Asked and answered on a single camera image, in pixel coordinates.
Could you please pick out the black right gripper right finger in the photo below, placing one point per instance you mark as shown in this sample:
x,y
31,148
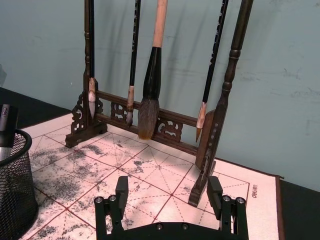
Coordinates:
x,y
215,192

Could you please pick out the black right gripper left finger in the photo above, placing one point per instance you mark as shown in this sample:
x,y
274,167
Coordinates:
x,y
122,197

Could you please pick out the white calligraphy mat, red grid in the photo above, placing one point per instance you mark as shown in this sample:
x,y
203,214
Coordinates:
x,y
150,172

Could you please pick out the black table cloth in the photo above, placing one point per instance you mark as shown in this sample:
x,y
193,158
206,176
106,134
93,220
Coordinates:
x,y
301,212

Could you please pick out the black mesh pen cup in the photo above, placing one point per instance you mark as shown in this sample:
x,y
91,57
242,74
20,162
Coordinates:
x,y
15,190

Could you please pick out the black brush, amber pointed tip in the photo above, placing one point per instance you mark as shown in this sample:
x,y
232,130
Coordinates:
x,y
212,62

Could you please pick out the grey and black marker pen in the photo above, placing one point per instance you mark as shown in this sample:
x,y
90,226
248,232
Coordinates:
x,y
8,130

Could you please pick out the thin black brush, grey tip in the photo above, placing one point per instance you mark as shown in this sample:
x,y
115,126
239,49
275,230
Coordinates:
x,y
133,62

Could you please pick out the dark carved wooden brush rack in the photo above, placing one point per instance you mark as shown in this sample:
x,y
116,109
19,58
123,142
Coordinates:
x,y
234,55

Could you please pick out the thin black brush, white tip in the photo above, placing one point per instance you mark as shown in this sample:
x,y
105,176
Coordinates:
x,y
92,50

